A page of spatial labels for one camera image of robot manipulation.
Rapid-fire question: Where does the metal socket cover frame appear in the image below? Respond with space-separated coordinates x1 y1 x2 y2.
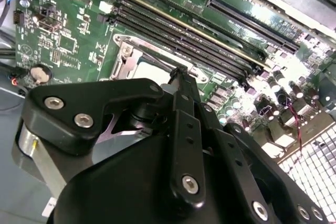
112 44 208 83

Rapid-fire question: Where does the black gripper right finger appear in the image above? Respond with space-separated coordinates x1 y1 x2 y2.
183 73 329 224

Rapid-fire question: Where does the silver-topped CPU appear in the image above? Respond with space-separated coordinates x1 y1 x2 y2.
131 57 182 84

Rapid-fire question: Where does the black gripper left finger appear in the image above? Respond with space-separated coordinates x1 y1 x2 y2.
15 68 207 210

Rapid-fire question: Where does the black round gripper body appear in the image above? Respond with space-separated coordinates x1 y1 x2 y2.
47 134 249 224

